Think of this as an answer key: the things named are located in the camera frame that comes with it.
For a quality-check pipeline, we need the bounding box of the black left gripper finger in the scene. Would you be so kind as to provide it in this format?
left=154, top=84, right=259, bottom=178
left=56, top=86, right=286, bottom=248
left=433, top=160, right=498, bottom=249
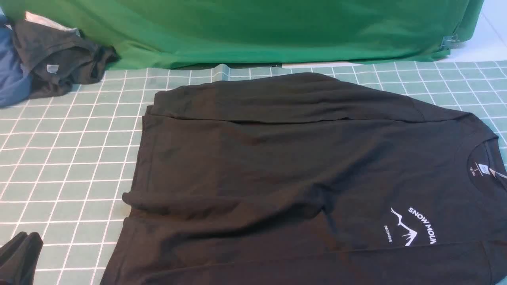
left=18, top=232, right=43, bottom=285
left=0, top=232, right=29, bottom=285

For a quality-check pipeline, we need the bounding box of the dark gray long-sleeve top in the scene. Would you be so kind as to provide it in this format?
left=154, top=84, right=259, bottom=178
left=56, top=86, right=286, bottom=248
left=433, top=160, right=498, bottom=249
left=100, top=73, right=507, bottom=285

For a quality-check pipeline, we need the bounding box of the green checkered tablecloth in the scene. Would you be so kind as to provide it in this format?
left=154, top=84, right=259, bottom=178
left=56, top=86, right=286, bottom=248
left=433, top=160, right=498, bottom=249
left=0, top=60, right=507, bottom=285

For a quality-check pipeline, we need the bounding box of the blue crumpled garment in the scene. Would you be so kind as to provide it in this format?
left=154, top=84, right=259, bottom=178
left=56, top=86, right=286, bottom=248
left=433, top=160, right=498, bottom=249
left=0, top=14, right=32, bottom=108

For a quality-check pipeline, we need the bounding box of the dark gray crumpled garment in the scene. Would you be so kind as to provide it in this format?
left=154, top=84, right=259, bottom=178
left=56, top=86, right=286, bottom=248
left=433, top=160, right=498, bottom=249
left=12, top=20, right=120, bottom=99

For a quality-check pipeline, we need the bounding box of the white cloth piece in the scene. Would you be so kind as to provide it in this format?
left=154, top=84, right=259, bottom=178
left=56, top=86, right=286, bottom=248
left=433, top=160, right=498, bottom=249
left=25, top=11, right=81, bottom=36

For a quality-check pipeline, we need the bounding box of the green backdrop cloth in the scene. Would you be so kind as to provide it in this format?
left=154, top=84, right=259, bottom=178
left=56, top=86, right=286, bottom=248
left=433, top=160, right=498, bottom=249
left=1, top=0, right=484, bottom=70

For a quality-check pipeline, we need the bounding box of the metal binder clip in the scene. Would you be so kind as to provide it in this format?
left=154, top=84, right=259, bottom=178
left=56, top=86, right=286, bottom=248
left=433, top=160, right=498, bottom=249
left=440, top=34, right=461, bottom=51

